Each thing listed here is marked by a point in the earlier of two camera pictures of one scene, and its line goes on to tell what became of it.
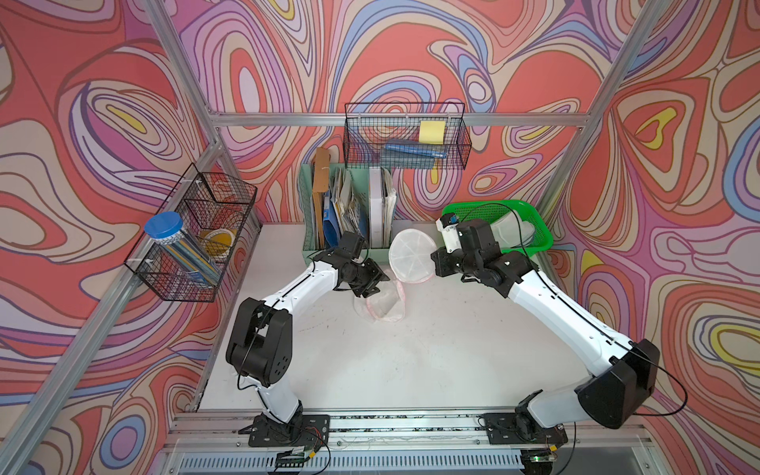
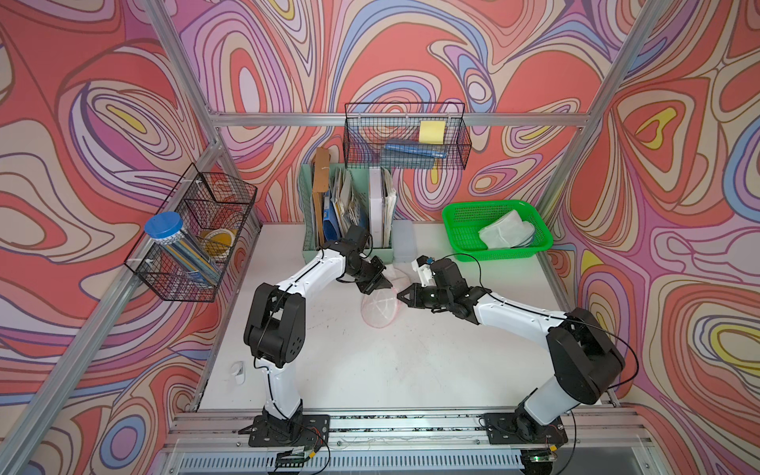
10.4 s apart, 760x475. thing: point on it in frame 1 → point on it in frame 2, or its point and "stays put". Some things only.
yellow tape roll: [218, 242] stays put
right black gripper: [440, 256] → [415, 302]
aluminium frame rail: [400, 119] stays put
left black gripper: [375, 273] stays put
